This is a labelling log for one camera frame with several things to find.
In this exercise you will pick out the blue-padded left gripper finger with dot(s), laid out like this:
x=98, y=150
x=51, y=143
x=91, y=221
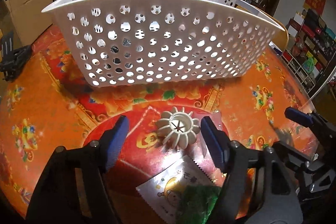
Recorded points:
x=71, y=188

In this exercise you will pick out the right yellow wooden chair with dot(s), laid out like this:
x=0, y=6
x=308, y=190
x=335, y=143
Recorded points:
x=280, y=40

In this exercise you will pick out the green foil packet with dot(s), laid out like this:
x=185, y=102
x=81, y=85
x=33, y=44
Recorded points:
x=197, y=203

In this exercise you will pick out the white perforated plastic basket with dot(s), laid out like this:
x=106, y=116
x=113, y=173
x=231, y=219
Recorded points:
x=172, y=40

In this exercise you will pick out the brown cardboard box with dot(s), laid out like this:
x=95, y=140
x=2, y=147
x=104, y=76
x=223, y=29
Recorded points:
x=28, y=19

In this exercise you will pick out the black phone clamp stand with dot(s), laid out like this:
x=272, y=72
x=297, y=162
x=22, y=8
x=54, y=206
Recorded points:
x=13, y=61

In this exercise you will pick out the white cartoon wipes packet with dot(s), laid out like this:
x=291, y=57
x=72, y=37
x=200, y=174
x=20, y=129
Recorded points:
x=163, y=193

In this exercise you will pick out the shelf with boxes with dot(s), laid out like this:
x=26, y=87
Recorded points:
x=310, y=52

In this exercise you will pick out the beige ribbed round sponge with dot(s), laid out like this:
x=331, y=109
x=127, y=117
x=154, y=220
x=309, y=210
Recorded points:
x=178, y=128

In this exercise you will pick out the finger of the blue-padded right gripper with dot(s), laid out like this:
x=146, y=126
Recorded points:
x=273, y=197

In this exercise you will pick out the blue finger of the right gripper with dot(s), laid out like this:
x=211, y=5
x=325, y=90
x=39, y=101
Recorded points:
x=304, y=119

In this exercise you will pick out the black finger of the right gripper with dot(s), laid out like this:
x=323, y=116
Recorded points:
x=289, y=155

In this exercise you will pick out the black mesh scrubber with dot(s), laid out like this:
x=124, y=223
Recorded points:
x=119, y=56

